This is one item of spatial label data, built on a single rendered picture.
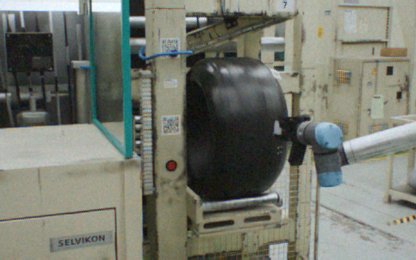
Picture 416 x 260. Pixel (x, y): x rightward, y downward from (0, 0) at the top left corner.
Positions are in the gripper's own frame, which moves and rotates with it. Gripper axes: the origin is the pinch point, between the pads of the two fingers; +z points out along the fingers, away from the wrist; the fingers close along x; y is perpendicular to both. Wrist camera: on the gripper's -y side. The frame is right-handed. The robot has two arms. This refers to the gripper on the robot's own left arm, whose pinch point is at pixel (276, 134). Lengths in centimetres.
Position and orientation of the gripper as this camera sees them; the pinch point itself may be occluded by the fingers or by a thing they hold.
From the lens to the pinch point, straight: 189.3
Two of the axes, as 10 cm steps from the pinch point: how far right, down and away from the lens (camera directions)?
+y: -0.3, -10.0, -0.7
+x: -9.4, 0.5, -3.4
